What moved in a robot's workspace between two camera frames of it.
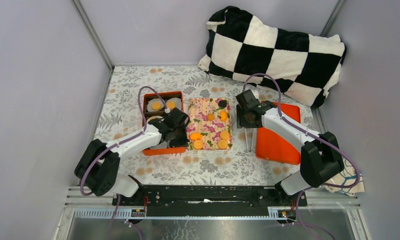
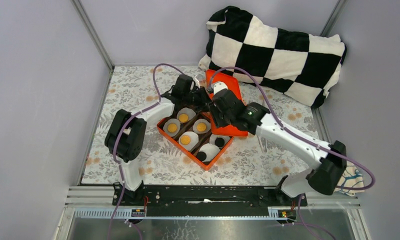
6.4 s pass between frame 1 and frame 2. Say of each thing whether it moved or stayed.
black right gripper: moved
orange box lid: moved
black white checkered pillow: stayed
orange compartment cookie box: moved
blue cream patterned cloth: stayed
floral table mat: stayed
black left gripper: moved
